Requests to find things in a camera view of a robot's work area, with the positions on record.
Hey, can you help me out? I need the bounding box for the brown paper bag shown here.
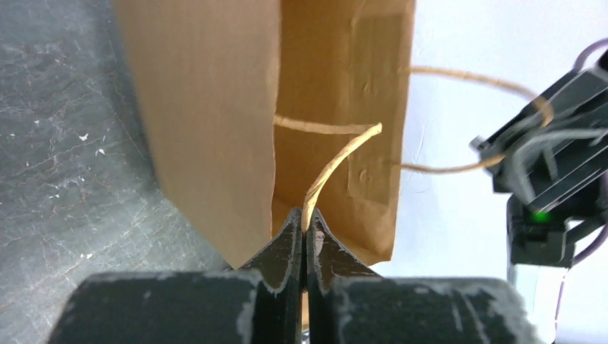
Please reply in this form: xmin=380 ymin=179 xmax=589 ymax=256
xmin=111 ymin=0 xmax=556 ymax=269

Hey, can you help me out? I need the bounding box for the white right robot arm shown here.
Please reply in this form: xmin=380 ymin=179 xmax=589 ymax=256
xmin=471 ymin=39 xmax=607 ymax=343

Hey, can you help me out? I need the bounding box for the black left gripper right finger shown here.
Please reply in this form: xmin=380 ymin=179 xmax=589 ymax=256
xmin=305 ymin=211 xmax=540 ymax=344

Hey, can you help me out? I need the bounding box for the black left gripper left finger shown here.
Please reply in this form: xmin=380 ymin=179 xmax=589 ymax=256
xmin=49 ymin=208 xmax=303 ymax=343

